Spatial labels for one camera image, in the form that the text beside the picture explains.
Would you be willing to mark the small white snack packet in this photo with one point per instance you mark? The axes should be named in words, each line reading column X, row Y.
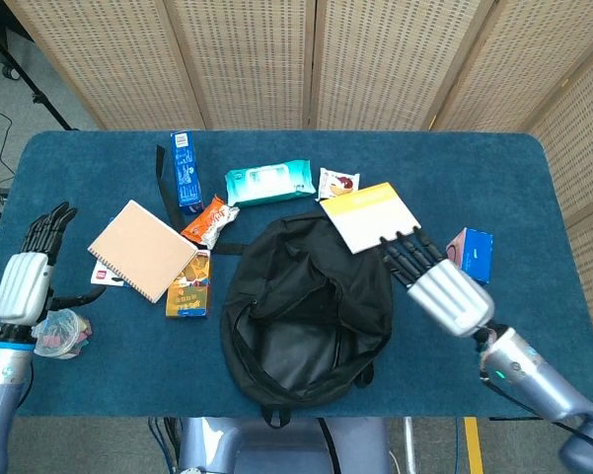
column 338, row 183

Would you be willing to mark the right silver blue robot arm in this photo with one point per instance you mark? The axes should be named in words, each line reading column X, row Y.
column 538, row 380

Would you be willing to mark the slim blue Oreo box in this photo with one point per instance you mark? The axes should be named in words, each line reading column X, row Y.
column 186, row 173

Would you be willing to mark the large blue pink Oreo box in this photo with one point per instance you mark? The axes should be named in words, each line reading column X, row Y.
column 473, row 257

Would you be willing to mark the black fabric backpack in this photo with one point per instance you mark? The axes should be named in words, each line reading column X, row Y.
column 306, row 316

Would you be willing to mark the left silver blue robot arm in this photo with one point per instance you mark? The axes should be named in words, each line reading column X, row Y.
column 0, row 385

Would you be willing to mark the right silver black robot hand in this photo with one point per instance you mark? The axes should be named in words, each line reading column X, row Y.
column 449, row 296

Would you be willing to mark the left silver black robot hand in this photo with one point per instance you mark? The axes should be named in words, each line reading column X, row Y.
column 22, row 286

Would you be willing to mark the yellow snack box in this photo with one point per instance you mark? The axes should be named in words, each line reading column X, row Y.
column 190, row 291

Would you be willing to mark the brown spiral notebook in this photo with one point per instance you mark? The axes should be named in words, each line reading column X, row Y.
column 140, row 249

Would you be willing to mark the white yellow notepad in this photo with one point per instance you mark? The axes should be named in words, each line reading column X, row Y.
column 370, row 217

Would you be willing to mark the blue grey robot torso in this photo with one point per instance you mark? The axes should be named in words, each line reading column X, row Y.
column 256, row 449

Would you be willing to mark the blue tablecloth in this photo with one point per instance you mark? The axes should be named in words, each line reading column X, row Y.
column 473, row 173

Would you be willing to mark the teal wet wipes pack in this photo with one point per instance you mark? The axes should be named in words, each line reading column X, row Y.
column 271, row 182

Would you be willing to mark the wicker folding screen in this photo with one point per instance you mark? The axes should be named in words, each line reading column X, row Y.
column 256, row 59

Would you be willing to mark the black tripod stand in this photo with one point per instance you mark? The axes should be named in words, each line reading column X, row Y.
column 29, row 81

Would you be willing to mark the orange snack packet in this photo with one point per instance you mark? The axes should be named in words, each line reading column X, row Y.
column 207, row 224

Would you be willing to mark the white blister card pack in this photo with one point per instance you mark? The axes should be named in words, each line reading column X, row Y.
column 101, row 275

